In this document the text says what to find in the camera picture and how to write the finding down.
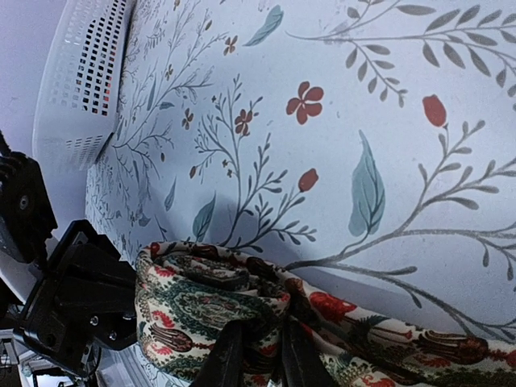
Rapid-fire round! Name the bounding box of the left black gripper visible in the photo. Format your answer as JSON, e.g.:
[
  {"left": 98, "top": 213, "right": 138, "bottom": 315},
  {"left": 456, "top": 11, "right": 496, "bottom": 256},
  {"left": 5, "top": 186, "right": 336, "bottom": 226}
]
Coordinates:
[{"left": 14, "top": 219, "right": 136, "bottom": 377}]

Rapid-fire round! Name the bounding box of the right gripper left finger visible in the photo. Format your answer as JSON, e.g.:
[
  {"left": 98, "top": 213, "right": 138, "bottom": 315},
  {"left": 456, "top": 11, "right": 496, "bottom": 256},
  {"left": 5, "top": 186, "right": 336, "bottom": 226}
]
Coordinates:
[{"left": 193, "top": 322, "right": 243, "bottom": 387}]

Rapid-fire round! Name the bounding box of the floral patterned table mat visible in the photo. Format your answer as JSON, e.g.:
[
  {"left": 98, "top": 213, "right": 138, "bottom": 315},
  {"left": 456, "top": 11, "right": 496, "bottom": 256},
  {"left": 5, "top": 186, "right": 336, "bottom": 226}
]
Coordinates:
[{"left": 84, "top": 0, "right": 516, "bottom": 387}]

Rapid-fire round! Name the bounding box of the white perforated plastic basket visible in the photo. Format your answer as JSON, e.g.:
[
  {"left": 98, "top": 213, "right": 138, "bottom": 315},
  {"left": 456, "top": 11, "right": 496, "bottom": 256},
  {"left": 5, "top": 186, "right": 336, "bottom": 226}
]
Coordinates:
[{"left": 32, "top": 0, "right": 134, "bottom": 176}]

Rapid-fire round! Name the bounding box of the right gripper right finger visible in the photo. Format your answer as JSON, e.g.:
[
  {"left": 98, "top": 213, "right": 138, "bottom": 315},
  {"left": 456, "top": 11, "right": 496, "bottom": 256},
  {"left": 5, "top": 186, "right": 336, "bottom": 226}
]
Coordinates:
[{"left": 281, "top": 320, "right": 335, "bottom": 387}]

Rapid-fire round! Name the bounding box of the cream floral paisley tie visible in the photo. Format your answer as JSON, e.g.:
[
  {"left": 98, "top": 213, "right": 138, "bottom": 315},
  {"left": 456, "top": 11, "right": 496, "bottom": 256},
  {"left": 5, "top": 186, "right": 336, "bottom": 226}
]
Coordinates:
[{"left": 135, "top": 242, "right": 515, "bottom": 386}]

